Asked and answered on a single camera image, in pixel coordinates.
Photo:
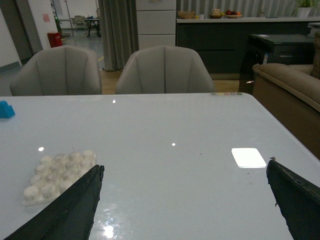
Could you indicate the white drawer cabinet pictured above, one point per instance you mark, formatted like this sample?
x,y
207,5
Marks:
x,y
156,23

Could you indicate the beige sofa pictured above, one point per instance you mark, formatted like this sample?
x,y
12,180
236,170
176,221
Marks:
x,y
291,93

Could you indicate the grey armchair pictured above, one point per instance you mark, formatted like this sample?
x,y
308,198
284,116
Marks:
x,y
59,71
164,70

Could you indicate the dark kitchen counter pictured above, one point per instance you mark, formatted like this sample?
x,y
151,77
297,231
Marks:
x,y
221,43

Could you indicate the woven basket on counter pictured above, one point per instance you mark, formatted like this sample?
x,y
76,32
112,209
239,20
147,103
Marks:
x,y
186,14

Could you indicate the black appliance box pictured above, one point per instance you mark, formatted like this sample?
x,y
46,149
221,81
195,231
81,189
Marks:
x,y
288,49

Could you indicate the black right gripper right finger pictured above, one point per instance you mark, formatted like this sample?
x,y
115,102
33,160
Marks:
x,y
298,200

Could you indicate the potted green plant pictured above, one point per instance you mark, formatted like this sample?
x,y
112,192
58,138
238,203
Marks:
x,y
304,7

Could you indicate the blue toy building block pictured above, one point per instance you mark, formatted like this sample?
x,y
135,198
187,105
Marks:
x,y
6,111

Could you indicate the fruit bowl on counter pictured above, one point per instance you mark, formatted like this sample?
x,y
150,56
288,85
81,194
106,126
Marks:
x,y
232,14

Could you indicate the white studded base plate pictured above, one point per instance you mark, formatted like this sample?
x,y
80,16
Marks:
x,y
54,175

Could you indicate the right grey armchair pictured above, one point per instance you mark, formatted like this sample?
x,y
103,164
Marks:
x,y
164,70

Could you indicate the coloured dot sticker strip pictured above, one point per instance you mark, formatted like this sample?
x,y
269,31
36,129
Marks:
x,y
226,94

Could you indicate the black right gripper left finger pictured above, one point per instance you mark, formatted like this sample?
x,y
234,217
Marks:
x,y
68,217

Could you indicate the red box on floor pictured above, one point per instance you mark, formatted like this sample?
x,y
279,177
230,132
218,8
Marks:
x,y
54,39

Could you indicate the left grey armchair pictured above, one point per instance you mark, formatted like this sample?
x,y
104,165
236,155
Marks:
x,y
59,71

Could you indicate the grey curtain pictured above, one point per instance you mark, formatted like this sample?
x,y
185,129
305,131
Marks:
x,y
119,31

